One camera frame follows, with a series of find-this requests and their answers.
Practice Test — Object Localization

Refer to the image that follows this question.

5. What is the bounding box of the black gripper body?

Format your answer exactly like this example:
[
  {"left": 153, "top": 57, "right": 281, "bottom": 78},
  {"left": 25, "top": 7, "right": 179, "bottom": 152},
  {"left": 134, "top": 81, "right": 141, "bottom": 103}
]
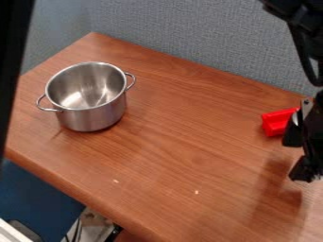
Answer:
[{"left": 298, "top": 91, "right": 323, "bottom": 164}]

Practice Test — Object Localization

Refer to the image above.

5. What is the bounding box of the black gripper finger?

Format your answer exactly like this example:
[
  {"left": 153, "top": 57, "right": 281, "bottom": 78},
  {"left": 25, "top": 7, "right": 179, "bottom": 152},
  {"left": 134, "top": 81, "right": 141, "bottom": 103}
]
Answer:
[
  {"left": 282, "top": 113, "right": 304, "bottom": 147},
  {"left": 289, "top": 156, "right": 323, "bottom": 183}
]

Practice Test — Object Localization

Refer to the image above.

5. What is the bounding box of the red rectangular block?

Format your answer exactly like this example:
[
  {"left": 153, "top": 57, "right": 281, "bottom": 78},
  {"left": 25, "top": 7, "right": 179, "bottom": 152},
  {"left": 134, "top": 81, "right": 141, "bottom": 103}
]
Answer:
[{"left": 262, "top": 108, "right": 300, "bottom": 137}]

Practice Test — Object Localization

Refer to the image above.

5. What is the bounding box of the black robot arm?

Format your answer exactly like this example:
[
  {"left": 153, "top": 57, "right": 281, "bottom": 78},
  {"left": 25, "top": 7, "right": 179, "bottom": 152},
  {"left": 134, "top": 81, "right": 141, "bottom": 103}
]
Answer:
[{"left": 0, "top": 0, "right": 323, "bottom": 182}]

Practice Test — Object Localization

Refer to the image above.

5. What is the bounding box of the stainless steel pot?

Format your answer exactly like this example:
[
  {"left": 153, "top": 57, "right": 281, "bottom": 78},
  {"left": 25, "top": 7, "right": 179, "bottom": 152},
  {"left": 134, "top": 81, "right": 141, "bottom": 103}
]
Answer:
[{"left": 35, "top": 61, "right": 137, "bottom": 132}]

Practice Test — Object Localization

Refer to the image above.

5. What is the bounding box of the white object at corner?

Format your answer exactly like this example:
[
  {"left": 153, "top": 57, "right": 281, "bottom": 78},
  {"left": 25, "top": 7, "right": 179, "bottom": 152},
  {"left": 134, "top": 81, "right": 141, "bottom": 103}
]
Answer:
[{"left": 0, "top": 218, "right": 34, "bottom": 242}]

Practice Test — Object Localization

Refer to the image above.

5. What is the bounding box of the metal table leg bracket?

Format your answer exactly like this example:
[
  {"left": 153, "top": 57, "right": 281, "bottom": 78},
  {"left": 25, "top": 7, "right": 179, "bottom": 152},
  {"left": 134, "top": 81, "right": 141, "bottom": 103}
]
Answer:
[{"left": 61, "top": 208, "right": 123, "bottom": 242}]

